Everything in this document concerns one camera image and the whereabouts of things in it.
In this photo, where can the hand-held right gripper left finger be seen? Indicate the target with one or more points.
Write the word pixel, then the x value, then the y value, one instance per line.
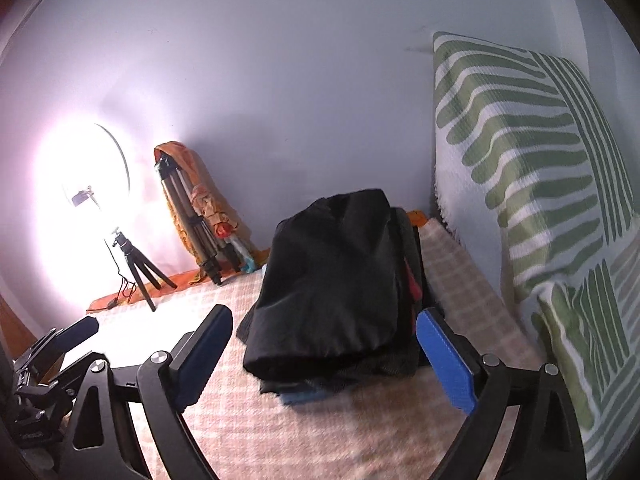
pixel 205 355

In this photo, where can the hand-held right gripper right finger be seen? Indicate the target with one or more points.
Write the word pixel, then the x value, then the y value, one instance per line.
pixel 445 360

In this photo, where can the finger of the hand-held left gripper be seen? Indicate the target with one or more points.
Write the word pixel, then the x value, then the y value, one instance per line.
pixel 75 332

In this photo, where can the black pants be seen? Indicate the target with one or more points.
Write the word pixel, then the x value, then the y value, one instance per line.
pixel 325 270

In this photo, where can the stack of folded clothes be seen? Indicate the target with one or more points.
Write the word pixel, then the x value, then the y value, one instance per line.
pixel 382 366

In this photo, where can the small black tripod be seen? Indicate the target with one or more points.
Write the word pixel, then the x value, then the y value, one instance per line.
pixel 135 261

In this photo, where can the pink checked blanket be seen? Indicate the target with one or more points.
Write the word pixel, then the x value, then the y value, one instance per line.
pixel 300 435

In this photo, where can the green leaf pattern pillow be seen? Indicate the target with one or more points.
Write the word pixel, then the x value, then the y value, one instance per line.
pixel 505 125
pixel 600 340

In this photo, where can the grey folded tripod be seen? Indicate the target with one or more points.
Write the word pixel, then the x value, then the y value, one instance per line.
pixel 175 195

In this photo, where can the orange patterned cloth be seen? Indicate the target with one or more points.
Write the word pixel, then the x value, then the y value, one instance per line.
pixel 200 170

